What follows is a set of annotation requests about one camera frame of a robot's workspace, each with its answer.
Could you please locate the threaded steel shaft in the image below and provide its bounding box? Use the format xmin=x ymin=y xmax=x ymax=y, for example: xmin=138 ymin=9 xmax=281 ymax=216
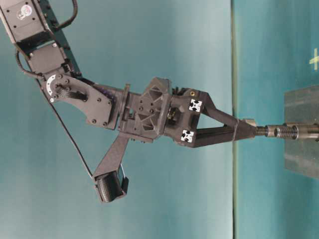
xmin=274 ymin=124 xmax=319 ymax=140
xmin=255 ymin=125 xmax=277 ymax=137

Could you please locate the grey metal base block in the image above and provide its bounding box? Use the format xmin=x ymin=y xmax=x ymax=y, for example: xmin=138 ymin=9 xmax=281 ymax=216
xmin=284 ymin=85 xmax=319 ymax=178

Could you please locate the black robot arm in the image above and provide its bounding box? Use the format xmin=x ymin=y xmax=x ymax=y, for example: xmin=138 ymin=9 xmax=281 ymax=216
xmin=0 ymin=0 xmax=257 ymax=147

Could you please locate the front threaded steel shaft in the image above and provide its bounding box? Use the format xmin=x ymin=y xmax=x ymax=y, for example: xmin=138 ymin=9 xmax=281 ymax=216
xmin=274 ymin=124 xmax=319 ymax=140

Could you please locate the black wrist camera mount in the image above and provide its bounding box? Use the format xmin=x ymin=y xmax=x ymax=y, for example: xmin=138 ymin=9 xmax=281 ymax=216
xmin=93 ymin=135 xmax=129 ymax=203

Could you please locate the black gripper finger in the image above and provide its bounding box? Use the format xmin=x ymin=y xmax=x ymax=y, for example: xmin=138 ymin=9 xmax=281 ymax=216
xmin=198 ymin=91 xmax=252 ymax=129
xmin=191 ymin=121 xmax=257 ymax=148

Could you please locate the silver metal washer sleeve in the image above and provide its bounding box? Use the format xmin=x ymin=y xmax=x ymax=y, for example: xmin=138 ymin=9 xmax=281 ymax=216
xmin=243 ymin=119 xmax=257 ymax=127

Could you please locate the black 3D-printed gripper body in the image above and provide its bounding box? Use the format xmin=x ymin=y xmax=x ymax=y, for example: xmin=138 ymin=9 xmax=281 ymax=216
xmin=118 ymin=78 xmax=207 ymax=144

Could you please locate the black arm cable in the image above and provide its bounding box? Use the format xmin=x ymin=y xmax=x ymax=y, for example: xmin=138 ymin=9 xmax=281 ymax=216
xmin=14 ymin=47 xmax=93 ymax=178

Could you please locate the rear threaded steel shaft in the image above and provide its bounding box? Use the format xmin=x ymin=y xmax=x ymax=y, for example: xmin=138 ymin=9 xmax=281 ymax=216
xmin=255 ymin=125 xmax=277 ymax=137

